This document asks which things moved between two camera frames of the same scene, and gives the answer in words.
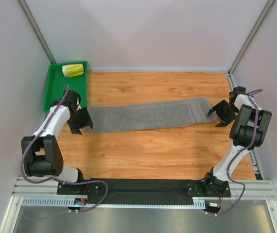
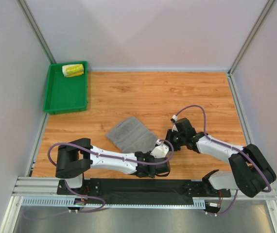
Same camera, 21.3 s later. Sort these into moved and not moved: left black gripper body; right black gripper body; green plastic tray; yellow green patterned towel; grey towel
Moved: left black gripper body; right black gripper body; grey towel
Not moved: green plastic tray; yellow green patterned towel
